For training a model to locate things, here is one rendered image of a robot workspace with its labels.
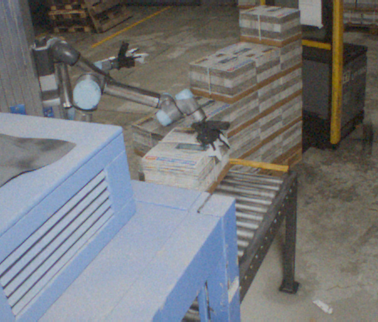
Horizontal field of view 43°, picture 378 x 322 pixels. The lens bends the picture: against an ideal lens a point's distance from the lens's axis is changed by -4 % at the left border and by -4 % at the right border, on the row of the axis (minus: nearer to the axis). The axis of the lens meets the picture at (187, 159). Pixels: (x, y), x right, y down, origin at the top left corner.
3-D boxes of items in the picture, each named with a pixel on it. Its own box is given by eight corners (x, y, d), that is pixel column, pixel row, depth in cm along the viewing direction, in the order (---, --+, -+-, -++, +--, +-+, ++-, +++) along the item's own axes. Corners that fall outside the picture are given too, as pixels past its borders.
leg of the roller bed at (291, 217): (286, 283, 296) (287, 189, 263) (295, 284, 294) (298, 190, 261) (282, 289, 292) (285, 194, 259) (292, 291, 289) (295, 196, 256)
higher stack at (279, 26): (245, 161, 429) (237, 12, 366) (266, 148, 447) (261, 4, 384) (282, 174, 404) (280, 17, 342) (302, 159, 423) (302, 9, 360)
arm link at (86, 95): (85, 177, 249) (103, 75, 226) (84, 193, 236) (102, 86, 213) (61, 173, 247) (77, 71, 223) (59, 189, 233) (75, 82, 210)
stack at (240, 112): (146, 228, 359) (128, 123, 319) (245, 161, 429) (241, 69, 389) (185, 249, 334) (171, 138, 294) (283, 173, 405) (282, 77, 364)
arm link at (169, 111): (163, 120, 240) (182, 107, 239) (165, 130, 231) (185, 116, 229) (153, 107, 237) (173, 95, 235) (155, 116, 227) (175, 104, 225)
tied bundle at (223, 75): (189, 94, 353) (186, 63, 341) (216, 80, 371) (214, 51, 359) (232, 105, 329) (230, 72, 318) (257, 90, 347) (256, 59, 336)
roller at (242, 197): (188, 192, 258) (188, 183, 257) (276, 207, 239) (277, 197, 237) (183, 194, 254) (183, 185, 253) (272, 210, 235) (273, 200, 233)
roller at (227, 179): (198, 179, 268) (198, 170, 267) (283, 193, 249) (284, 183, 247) (194, 181, 264) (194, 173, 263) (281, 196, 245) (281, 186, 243)
